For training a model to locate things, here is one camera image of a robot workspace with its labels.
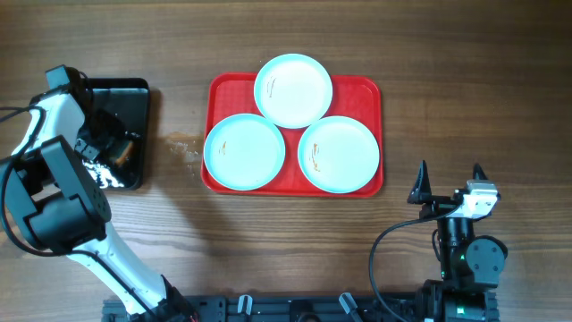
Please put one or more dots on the white plate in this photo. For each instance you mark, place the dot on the white plate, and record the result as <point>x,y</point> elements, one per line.
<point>338,154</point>
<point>293,91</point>
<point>244,152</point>

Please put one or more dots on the black rectangular water tray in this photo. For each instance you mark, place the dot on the black rectangular water tray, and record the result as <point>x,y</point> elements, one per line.
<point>129,100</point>

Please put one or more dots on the green orange sponge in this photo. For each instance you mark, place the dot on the green orange sponge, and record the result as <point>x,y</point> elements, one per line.
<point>122,152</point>

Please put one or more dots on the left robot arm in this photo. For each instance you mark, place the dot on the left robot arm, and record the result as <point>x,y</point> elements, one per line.
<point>52,207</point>

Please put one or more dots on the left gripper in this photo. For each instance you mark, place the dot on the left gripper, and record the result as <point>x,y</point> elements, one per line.
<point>113,134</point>

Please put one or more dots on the red plastic tray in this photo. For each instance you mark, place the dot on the red plastic tray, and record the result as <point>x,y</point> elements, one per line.
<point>357,97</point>

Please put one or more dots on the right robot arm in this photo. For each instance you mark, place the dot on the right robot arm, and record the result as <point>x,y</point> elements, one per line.
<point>470,265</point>

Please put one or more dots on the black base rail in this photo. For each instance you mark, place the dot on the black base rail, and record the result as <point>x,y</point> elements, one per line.
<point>329,309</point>

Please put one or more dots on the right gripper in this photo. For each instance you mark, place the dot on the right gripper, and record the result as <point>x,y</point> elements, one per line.
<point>421,194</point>

